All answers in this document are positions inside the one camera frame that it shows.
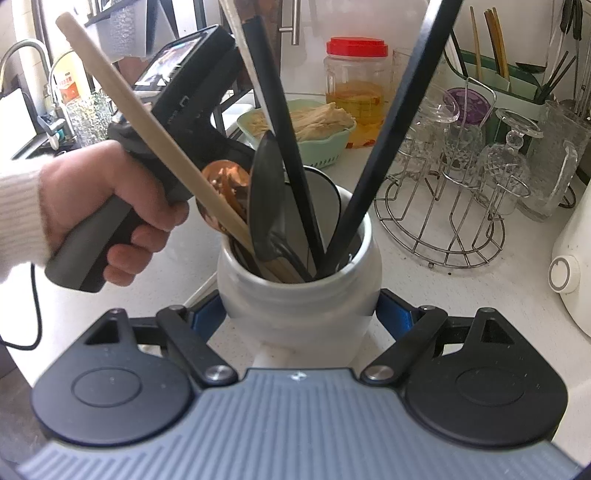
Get green plastic basket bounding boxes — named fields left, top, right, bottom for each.
left=236, top=99, right=358, bottom=168

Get person's left forearm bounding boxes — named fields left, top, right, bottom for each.
left=0, top=168, right=51, bottom=287

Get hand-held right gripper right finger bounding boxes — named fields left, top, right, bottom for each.
left=361, top=288, right=516, bottom=385

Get metal spoon ornate handle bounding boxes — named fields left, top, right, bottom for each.
left=247, top=130, right=315, bottom=283

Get green utensil caddy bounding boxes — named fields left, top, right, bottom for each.
left=442, top=48, right=549, bottom=132

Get textured glass pitcher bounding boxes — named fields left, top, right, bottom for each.
left=66, top=90, right=116, bottom=149

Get tall chrome faucet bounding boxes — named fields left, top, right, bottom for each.
left=0, top=38, right=79, bottom=151

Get black chopstick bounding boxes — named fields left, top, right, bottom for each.
left=318, top=0, right=465, bottom=278
left=238, top=16, right=326, bottom=278

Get person's left hand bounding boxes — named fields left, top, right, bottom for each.
left=39, top=138, right=191, bottom=288

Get large clear glass mug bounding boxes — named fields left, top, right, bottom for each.
left=516, top=98, right=581, bottom=223

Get white countertop appliance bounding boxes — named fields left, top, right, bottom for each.
left=0, top=87, right=38, bottom=158

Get white electric pot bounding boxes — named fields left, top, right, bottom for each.
left=549, top=179, right=591, bottom=339

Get purple cup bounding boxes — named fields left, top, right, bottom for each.
left=445, top=87, right=491, bottom=129

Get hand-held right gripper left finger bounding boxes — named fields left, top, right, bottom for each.
left=83, top=291, right=239, bottom=387

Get brown cutting board metal handle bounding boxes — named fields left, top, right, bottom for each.
left=117, top=0, right=303, bottom=100

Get plastic jar red lid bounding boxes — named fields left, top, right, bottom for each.
left=324, top=37, right=390, bottom=149

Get white chopstick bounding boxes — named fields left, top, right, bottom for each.
left=218, top=0, right=247, bottom=35

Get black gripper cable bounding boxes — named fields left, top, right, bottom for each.
left=0, top=263, right=43, bottom=349

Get dried noodle bundle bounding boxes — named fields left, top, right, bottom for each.
left=249, top=102, right=356, bottom=142

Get bunch of assorted chopsticks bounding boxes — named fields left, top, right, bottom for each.
left=450, top=4, right=578, bottom=104

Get row of hanging kitchen tools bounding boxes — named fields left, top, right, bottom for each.
left=545, top=0, right=586, bottom=109

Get wire glass rack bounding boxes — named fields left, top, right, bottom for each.
left=373, top=76, right=533, bottom=269

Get wooden chopstick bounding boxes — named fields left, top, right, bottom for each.
left=55, top=12, right=278, bottom=283

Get yellow oil bottle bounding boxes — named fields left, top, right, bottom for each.
left=58, top=55, right=95, bottom=106

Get white ceramic mug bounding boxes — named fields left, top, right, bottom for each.
left=216, top=178, right=384, bottom=370

